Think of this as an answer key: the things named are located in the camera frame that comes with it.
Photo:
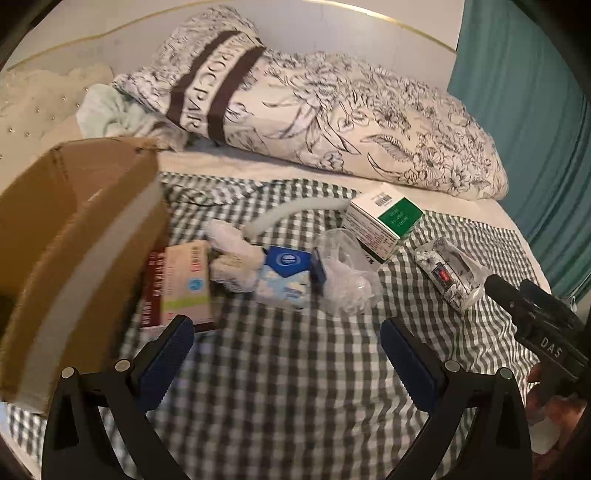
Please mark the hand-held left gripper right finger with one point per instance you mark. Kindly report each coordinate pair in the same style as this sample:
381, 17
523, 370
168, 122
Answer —
406, 360

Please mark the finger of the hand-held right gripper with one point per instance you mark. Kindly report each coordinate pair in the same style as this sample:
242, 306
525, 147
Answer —
542, 297
503, 293

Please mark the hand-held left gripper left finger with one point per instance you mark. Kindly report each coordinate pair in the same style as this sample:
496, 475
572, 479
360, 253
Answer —
168, 355

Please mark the floral patterned case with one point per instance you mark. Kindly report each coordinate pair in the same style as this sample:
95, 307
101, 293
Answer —
438, 267

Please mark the red and beige medicine box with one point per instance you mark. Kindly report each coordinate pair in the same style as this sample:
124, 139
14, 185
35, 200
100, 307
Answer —
184, 286

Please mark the clear plastic cup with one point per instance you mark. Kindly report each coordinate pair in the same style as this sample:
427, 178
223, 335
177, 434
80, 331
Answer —
351, 281

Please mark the green and white carton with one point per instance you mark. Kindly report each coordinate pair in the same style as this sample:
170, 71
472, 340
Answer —
369, 226

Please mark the blue tissue packet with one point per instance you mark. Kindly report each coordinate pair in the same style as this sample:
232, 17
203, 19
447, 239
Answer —
286, 277

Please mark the white foam tube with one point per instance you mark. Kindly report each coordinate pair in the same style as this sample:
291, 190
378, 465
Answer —
277, 217

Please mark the brown cardboard box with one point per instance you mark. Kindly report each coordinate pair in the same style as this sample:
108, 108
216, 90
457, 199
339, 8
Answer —
69, 207

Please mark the person's right hand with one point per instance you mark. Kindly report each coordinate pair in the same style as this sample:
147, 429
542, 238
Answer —
554, 413

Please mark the green checked cloth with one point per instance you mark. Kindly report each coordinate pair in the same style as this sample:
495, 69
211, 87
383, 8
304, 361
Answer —
286, 392

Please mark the teal curtain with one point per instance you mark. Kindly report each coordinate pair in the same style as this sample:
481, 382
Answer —
521, 138

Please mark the light green towel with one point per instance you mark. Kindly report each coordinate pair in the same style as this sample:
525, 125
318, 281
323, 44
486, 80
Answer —
106, 113

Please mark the floral print pillow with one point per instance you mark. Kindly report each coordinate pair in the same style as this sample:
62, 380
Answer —
323, 101

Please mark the cream tufted headboard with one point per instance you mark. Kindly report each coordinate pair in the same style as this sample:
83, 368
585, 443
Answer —
37, 106

